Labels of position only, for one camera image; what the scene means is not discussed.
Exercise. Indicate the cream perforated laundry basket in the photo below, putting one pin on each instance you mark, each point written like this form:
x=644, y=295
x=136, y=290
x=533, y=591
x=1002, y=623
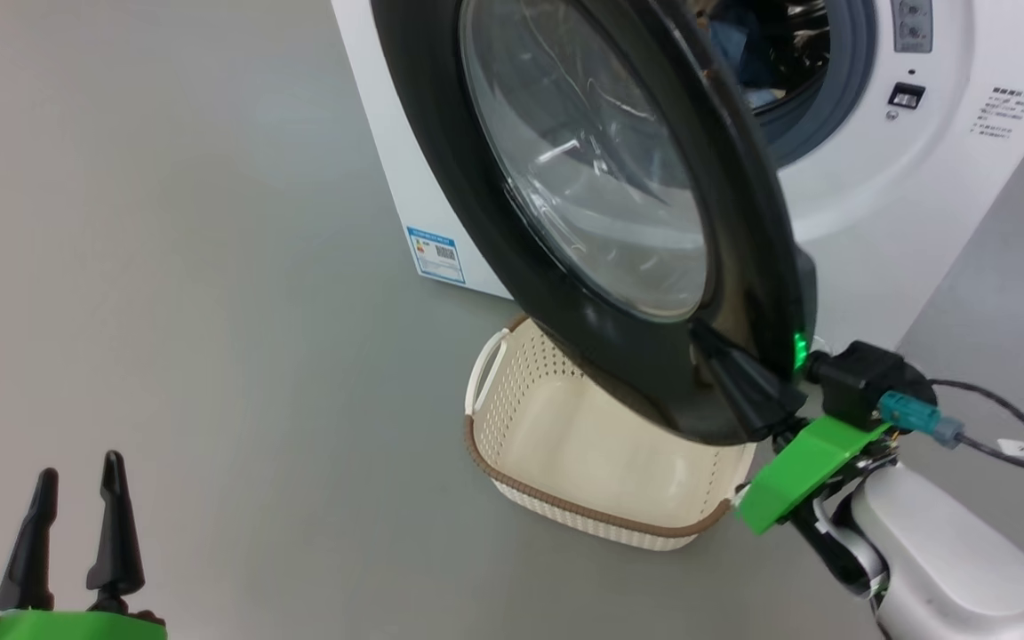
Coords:
x=583, y=462

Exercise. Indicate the white front-load washing machine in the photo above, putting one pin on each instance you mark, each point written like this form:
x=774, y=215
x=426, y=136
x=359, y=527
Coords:
x=912, y=196

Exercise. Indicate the grey rubber door gasket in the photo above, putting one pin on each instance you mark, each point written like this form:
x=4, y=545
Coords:
x=845, y=89

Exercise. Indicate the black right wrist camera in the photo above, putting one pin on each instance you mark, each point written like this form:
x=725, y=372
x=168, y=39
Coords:
x=863, y=382

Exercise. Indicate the blue patterned garment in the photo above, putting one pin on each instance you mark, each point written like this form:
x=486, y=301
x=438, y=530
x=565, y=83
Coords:
x=743, y=62

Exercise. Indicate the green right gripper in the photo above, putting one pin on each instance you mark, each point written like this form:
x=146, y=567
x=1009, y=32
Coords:
x=801, y=471

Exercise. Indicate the teal right camera connector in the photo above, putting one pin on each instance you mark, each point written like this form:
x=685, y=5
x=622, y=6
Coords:
x=916, y=416

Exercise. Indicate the grey warning label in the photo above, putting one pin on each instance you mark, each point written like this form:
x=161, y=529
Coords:
x=912, y=22

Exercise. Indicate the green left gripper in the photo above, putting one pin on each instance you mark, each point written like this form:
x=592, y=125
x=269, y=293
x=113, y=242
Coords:
x=76, y=627

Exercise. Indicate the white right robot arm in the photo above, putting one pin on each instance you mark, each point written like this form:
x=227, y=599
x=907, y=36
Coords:
x=948, y=560

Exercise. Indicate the washing machine glass door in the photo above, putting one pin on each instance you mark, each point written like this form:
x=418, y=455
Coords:
x=441, y=133

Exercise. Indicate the blue white energy label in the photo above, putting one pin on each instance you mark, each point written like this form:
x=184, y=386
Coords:
x=436, y=255

